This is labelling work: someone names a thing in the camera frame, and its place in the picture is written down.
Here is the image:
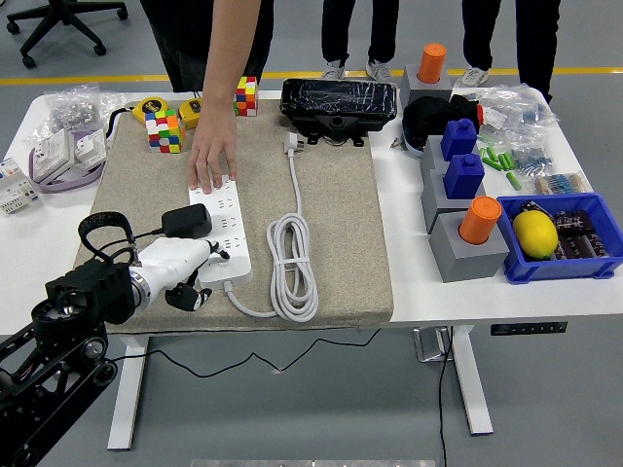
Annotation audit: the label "grey block with square hole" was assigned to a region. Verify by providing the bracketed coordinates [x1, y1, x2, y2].
[420, 167, 488, 234]
[420, 134, 454, 184]

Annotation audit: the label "blue square peg block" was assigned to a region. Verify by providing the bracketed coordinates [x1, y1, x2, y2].
[440, 118, 479, 162]
[442, 154, 486, 199]

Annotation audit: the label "black mounting bracket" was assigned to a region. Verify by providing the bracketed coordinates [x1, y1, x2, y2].
[290, 114, 372, 148]

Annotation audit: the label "grey block with round hole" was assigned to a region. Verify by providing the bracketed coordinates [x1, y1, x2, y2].
[427, 209, 511, 284]
[398, 63, 454, 106]

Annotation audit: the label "person's hand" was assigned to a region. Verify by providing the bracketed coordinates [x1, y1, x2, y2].
[187, 109, 239, 196]

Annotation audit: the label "black plastic-wrapped tray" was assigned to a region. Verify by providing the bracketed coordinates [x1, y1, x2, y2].
[279, 77, 399, 133]

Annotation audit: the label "black table control panel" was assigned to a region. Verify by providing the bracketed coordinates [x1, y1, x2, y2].
[490, 320, 568, 337]

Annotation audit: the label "white table leg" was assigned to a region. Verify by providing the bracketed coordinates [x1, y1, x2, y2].
[450, 324, 495, 436]
[106, 334, 150, 451]

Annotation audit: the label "black power adapter plug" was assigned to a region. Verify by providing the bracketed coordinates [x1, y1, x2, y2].
[160, 202, 214, 240]

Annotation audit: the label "white power strip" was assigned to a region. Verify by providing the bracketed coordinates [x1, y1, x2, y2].
[188, 179, 254, 287]

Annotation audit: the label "white power strip cord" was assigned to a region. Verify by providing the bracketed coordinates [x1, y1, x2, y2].
[222, 129, 320, 323]

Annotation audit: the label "white circuit breaker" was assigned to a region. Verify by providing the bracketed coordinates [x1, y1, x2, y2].
[0, 156, 40, 216]

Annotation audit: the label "multicolour puzzle cube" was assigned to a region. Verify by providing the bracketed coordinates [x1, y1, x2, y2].
[144, 108, 187, 155]
[234, 76, 259, 118]

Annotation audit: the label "orange cylinder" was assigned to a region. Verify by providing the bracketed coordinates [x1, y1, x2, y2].
[458, 195, 503, 245]
[419, 43, 448, 84]

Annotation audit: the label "black fabric bundle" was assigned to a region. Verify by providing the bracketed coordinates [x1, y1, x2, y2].
[448, 93, 483, 132]

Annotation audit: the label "clear bag of screws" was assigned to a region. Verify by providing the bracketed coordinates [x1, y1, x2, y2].
[43, 83, 103, 132]

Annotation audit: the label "person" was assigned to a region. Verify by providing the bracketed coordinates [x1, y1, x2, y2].
[459, 0, 561, 103]
[139, 0, 276, 93]
[320, 0, 400, 82]

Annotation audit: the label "dark capacitor pile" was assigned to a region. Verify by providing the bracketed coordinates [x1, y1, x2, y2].
[552, 209, 612, 262]

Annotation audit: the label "black floor cable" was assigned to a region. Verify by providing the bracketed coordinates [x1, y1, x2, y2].
[437, 326, 457, 467]

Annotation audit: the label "yellow lemon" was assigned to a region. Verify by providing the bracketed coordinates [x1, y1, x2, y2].
[512, 209, 559, 260]

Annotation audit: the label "white wall socket box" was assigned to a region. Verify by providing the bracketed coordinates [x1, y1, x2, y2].
[33, 128, 75, 180]
[72, 128, 108, 171]

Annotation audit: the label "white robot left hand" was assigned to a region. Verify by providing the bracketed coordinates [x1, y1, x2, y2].
[133, 236, 232, 312]

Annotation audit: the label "grey-brown fabric mat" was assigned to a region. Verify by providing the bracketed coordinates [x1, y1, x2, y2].
[72, 99, 394, 336]

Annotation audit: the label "round yellow tape measure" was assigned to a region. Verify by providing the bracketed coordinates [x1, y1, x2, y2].
[107, 95, 166, 147]

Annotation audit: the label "black cap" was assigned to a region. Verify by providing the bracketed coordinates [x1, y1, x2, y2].
[401, 95, 457, 160]

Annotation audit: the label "silver box under table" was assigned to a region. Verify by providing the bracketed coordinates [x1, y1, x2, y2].
[413, 326, 454, 364]

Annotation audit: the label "blue plastic bin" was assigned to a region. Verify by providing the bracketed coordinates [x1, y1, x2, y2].
[495, 192, 623, 286]

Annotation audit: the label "large clear component bag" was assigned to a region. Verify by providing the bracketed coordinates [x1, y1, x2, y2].
[479, 83, 559, 142]

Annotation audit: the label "small clear bag blue parts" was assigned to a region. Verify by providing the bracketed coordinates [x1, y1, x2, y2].
[505, 140, 556, 176]

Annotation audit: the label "black office chair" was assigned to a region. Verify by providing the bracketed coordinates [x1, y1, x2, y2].
[5, 0, 130, 69]

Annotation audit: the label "clear bag of resistors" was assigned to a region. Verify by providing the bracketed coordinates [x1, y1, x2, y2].
[532, 170, 593, 197]

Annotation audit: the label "square yellow tape measure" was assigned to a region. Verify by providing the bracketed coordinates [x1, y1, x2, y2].
[173, 88, 205, 130]

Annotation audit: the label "thin black adapter cord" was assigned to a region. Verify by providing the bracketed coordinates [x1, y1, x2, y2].
[109, 226, 384, 379]

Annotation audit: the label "purple plastic tray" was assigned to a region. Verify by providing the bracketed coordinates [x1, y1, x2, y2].
[28, 126, 109, 195]

